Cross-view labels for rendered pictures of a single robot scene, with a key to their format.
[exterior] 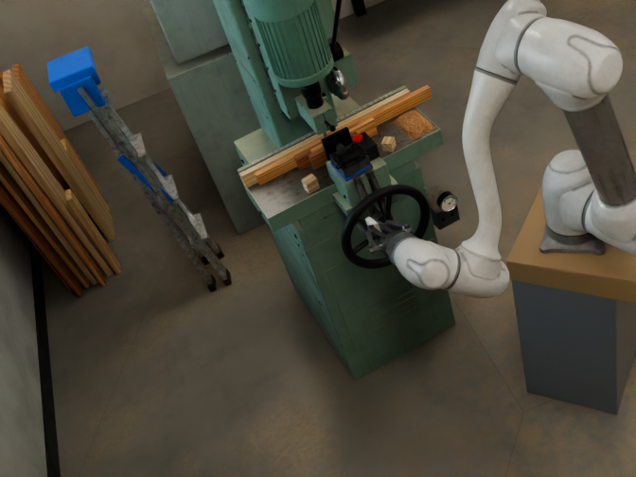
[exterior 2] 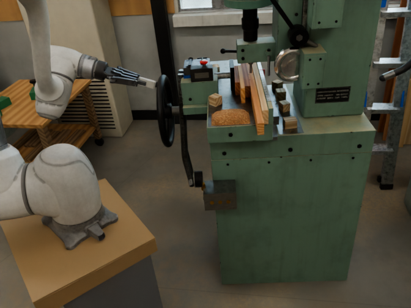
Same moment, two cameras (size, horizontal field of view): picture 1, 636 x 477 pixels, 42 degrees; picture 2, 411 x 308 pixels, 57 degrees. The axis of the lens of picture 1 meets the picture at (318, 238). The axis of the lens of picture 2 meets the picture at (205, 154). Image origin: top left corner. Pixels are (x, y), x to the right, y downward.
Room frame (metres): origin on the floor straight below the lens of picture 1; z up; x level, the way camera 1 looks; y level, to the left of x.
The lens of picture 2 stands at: (2.26, -1.48, 1.49)
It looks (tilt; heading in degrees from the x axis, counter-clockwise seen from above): 34 degrees down; 106
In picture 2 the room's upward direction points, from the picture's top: 5 degrees counter-clockwise
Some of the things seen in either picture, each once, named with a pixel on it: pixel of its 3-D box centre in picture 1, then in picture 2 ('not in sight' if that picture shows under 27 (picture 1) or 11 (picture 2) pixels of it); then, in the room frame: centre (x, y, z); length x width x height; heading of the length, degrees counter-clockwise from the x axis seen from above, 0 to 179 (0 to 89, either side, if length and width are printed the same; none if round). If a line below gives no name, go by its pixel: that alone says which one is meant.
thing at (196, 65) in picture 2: (355, 155); (197, 68); (1.90, -0.18, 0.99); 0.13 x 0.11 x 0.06; 101
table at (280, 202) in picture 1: (349, 170); (223, 95); (1.98, -0.16, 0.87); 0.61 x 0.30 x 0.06; 101
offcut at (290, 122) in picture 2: not in sight; (290, 122); (2.24, -0.26, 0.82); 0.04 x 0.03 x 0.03; 17
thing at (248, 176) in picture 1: (327, 137); (256, 79); (2.11, -0.14, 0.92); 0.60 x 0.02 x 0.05; 101
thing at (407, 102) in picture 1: (344, 134); (252, 86); (2.10, -0.19, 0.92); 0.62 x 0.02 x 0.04; 101
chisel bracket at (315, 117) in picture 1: (317, 113); (255, 52); (2.11, -0.13, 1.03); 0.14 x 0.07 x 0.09; 11
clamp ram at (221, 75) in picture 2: (342, 150); (224, 75); (1.99, -0.16, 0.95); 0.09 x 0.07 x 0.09; 101
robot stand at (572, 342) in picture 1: (579, 313); (106, 293); (1.60, -0.71, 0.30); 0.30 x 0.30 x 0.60; 49
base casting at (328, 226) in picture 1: (324, 163); (282, 116); (2.21, -0.11, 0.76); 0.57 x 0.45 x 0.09; 11
